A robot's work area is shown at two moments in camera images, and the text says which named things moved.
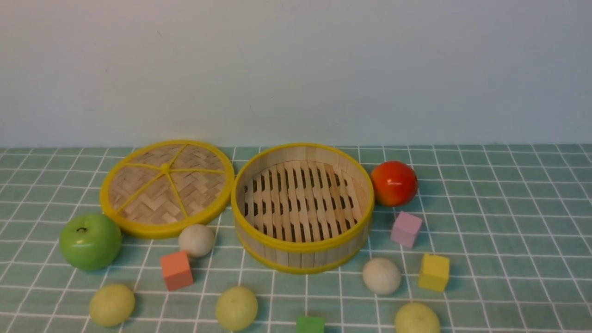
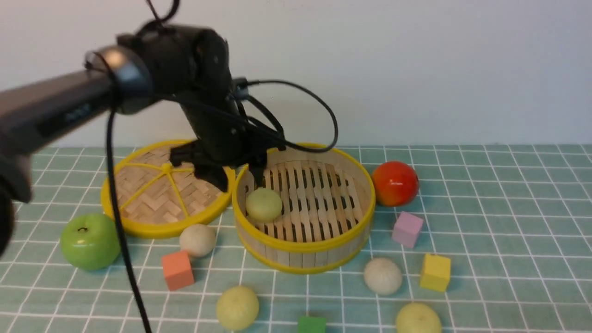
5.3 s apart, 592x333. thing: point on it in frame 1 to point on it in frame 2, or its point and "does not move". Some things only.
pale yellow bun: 112,305 to 264,205
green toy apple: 90,241 does not move
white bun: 197,240 does not move
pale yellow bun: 236,308 does not move
